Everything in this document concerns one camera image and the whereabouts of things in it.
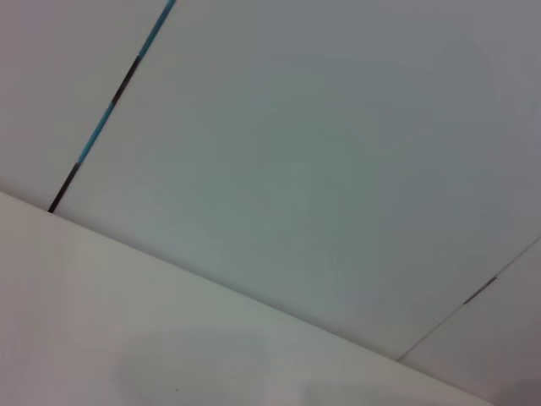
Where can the blue and black seam strip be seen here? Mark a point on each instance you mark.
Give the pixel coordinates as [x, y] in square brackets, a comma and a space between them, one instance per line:
[101, 122]

